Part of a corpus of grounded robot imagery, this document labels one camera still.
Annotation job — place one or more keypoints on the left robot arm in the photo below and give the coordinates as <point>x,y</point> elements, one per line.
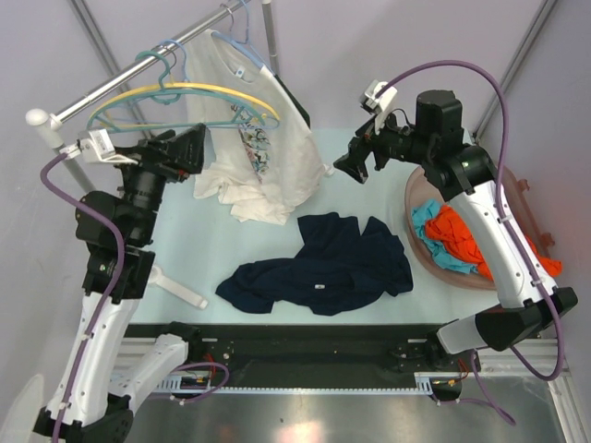
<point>117,229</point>

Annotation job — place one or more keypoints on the orange garment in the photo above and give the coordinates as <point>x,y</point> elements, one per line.
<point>452,245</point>

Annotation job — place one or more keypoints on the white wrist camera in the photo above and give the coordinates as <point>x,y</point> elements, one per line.
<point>378,99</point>
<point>95,146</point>

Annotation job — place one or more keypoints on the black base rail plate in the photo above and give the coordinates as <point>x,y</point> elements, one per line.
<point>316,359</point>

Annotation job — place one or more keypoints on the light blue hanger with shirt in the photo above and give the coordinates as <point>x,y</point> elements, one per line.
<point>244,46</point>

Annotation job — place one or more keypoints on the yellow hanger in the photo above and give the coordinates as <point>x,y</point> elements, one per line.
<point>221,92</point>

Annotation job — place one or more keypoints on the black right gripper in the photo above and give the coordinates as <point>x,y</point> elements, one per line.
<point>360,148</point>

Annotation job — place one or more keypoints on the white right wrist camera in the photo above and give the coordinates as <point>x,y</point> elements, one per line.
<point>378,99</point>

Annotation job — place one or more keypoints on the pink translucent plastic basket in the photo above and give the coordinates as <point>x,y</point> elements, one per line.
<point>422,201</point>

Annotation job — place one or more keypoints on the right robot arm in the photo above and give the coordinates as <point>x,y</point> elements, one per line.
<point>465,175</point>

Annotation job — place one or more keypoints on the navy blue t-shirt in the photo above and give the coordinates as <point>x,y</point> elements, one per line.
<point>339,268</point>

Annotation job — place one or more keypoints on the green hanger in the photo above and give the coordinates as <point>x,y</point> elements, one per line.
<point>184,97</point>

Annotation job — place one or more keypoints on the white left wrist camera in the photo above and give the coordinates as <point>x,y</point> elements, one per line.
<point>95,146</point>

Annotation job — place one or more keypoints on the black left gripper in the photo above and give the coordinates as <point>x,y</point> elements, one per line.
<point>173,156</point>

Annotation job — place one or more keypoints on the silver clothes rack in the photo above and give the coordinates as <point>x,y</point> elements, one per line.
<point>148,78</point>

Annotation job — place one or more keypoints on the white printed t-shirt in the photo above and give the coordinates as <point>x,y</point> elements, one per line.
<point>263,171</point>

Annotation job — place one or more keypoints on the aluminium extrusion rail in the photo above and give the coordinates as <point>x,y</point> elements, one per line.
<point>539,353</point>

